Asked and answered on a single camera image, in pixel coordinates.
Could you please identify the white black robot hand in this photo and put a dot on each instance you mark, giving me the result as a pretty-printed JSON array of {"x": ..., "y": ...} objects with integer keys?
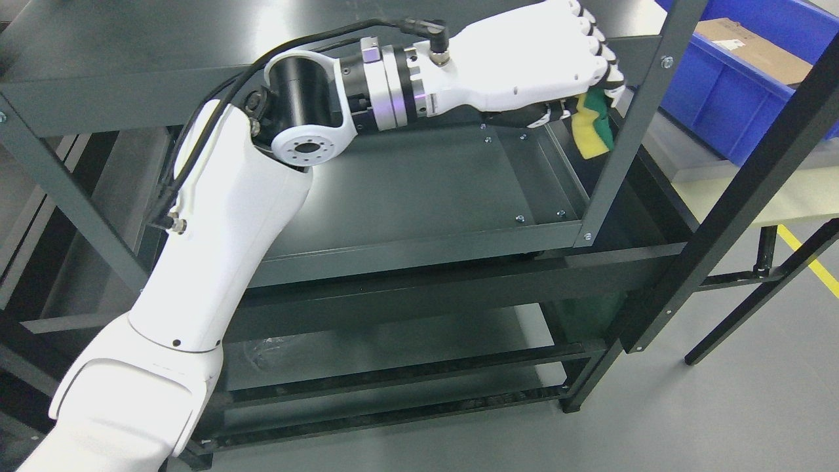
[{"x": 534, "y": 55}]

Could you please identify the green yellow sponge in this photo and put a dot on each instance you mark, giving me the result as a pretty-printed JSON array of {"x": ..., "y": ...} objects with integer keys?
[{"x": 591, "y": 130}]

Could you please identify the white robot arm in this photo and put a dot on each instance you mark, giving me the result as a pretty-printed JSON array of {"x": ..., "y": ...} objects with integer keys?
[{"x": 134, "y": 396}]

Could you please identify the black metal shelf rack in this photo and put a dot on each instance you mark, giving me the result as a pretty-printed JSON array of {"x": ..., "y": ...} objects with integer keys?
[{"x": 438, "y": 270}]

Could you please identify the blue plastic bin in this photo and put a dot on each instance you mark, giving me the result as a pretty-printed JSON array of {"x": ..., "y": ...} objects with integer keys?
[{"x": 723, "y": 100}]

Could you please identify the cardboard box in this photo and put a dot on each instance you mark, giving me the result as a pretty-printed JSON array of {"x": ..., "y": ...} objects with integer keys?
[{"x": 769, "y": 58}]

